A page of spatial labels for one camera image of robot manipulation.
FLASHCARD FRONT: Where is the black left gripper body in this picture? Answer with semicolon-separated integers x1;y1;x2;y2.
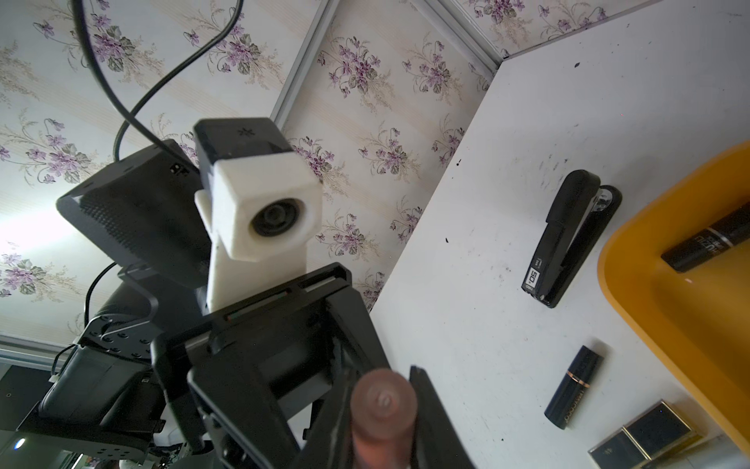
152;263;390;468

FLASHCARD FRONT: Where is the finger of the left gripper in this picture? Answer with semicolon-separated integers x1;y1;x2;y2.
298;374;357;469
409;365;475;469

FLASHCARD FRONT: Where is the pink lipstick tube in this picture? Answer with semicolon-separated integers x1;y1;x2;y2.
350;369;418;468

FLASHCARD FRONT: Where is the slim black lipstick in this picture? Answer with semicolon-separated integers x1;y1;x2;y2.
544;346;603;430

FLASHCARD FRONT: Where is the black gold square lipstick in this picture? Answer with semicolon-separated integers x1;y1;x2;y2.
588;401;701;469

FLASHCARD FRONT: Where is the yellow storage tray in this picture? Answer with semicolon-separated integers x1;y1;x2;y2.
598;143;749;453

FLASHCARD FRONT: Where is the black lipstick tube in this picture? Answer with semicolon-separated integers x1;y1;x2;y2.
661;203;749;274

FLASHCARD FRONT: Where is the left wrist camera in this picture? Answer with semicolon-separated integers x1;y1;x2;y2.
193;117;323;314

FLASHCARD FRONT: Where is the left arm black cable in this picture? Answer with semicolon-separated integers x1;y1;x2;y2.
69;0;246;165

